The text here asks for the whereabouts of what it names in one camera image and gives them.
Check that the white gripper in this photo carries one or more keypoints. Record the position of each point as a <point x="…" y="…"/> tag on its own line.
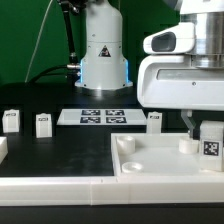
<point x="170" y="82"/>

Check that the white square tabletop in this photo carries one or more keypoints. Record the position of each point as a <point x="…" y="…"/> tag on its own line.
<point x="166" y="154"/>

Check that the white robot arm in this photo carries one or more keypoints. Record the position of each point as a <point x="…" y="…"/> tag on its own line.
<point x="104" y="69"/>

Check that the white marker plate with tags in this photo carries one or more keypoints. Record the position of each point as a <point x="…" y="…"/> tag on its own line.
<point x="101" y="117"/>

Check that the white U-shaped obstacle fence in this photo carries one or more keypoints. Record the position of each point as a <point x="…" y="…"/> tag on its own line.
<point x="125" y="189"/>

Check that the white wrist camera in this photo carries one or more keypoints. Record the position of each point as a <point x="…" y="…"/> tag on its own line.
<point x="179" y="39"/>

